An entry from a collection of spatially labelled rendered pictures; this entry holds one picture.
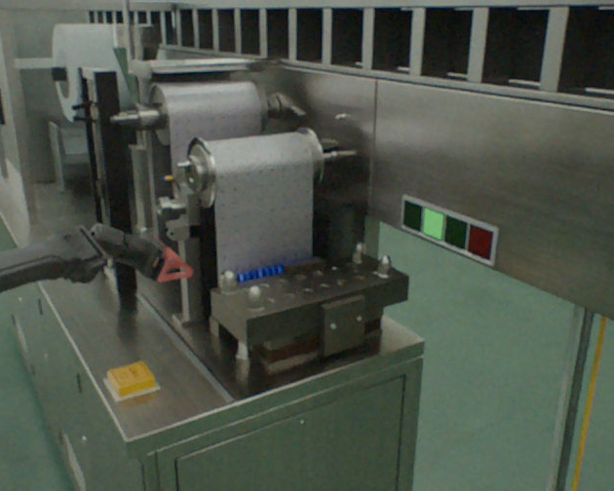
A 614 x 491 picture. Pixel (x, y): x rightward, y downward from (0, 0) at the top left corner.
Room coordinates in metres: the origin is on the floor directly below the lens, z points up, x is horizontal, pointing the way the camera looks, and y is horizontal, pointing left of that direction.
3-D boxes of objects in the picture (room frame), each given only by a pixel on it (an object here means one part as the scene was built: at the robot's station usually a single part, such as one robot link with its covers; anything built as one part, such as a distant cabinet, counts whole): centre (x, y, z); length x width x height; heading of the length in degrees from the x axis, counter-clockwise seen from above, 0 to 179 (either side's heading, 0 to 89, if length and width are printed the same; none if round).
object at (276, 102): (1.64, 0.11, 1.33); 0.07 x 0.07 x 0.07; 32
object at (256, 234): (1.29, 0.09, 1.10); 0.23 x 0.01 x 0.18; 122
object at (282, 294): (1.21, -0.01, 1.00); 0.40 x 0.16 x 0.06; 122
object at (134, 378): (1.02, 0.33, 0.91); 0.07 x 0.07 x 0.02; 32
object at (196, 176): (1.27, 0.23, 1.25); 0.07 x 0.02 x 0.07; 32
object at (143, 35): (1.94, 0.52, 1.50); 0.14 x 0.14 x 0.06
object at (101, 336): (2.09, 0.69, 0.88); 2.52 x 0.66 x 0.04; 32
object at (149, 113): (1.47, 0.37, 1.33); 0.06 x 0.06 x 0.06; 32
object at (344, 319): (1.14, -0.08, 0.96); 0.10 x 0.03 x 0.11; 122
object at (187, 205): (1.28, 0.27, 1.05); 0.06 x 0.05 x 0.31; 122
